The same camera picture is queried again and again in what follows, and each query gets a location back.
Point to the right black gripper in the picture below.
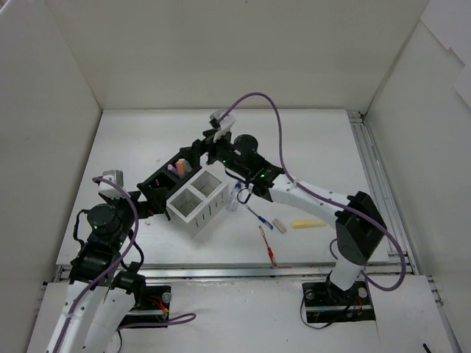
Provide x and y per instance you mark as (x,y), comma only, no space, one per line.
(210,147)

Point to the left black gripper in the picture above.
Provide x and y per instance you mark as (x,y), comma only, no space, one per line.
(146,205)

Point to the orange highlighter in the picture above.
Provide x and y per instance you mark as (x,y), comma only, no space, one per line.
(180,166)

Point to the purple highlighter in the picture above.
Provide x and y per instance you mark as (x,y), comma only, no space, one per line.
(172,169)

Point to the small clear spray bottle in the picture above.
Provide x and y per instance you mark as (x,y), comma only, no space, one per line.
(233,201)

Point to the blue ballpoint pen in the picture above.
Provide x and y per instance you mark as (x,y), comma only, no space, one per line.
(259,217)

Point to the red ballpoint pen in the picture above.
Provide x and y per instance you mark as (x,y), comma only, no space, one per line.
(268,248)

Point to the yellow highlighter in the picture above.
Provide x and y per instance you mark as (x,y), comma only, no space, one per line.
(306,224)

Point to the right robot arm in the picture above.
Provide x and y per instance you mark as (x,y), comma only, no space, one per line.
(358,224)

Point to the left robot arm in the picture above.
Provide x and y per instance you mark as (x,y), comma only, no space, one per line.
(101,291)

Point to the black desk organizer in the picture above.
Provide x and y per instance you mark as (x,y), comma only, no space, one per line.
(173,183)

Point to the white desk organizer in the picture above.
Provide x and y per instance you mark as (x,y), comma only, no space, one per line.
(197,202)

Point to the white eraser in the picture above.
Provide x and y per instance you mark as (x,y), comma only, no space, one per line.
(280,226)

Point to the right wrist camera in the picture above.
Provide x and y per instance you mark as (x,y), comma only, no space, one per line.
(222,122)

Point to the aluminium front rail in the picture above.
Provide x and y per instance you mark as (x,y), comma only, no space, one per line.
(244,272)

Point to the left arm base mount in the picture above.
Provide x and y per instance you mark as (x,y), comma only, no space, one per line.
(153,307)

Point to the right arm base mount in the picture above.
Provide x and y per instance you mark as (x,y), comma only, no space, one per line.
(323,305)

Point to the aluminium side rail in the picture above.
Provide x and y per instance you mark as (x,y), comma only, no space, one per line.
(379,186)

